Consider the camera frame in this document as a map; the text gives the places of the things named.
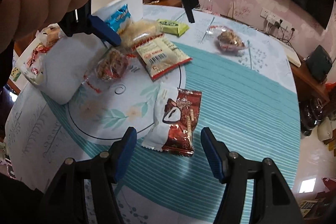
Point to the white wall power strip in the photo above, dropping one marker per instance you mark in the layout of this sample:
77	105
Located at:
272	18

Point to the wooden tv cabinet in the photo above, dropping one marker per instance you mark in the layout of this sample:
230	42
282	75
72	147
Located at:
309	82

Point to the pale crumbly cake packet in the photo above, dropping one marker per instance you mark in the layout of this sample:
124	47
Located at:
138	31

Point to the red white barcode snack packet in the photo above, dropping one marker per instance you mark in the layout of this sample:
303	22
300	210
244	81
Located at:
159	55

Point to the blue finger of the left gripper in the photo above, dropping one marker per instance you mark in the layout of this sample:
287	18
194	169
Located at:
103	31
188	6

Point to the blue foil snack packet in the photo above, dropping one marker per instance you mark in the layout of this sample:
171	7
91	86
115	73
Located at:
120	20

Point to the brown white chocolate snack packet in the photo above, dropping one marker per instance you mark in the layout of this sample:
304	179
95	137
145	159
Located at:
176	114

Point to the patterned white teal tablecloth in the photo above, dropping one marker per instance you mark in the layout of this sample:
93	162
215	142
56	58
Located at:
158	187

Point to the white plastic storage bin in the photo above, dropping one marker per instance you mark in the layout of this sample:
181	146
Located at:
61	70

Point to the red white apple snack bag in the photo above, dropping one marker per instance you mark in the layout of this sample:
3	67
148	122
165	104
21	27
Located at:
34	63

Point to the clear bag orange cookies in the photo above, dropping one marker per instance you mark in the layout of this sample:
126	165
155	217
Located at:
50	35

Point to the clear wrapped nut cake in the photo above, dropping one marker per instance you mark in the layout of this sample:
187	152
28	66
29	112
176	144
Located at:
225	39

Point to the black electric kettle pot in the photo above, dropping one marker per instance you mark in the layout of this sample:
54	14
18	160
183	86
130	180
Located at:
310	115

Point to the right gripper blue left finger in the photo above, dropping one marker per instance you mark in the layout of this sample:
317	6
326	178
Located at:
122	151

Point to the green pineapple cake packet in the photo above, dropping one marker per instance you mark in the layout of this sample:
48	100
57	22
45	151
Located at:
172	27

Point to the white set-top box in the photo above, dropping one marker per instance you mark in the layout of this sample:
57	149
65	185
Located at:
291	54

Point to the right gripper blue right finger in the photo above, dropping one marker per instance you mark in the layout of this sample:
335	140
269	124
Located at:
216	154

